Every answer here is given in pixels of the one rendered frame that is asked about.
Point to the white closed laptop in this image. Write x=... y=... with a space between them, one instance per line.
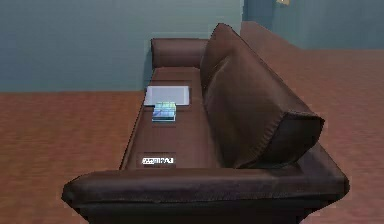
x=166 y=94

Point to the black remote control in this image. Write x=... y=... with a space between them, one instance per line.
x=157 y=161

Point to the brown leather sofa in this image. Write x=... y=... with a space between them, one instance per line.
x=253 y=110

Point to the pale wall fixture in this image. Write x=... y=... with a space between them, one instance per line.
x=282 y=1

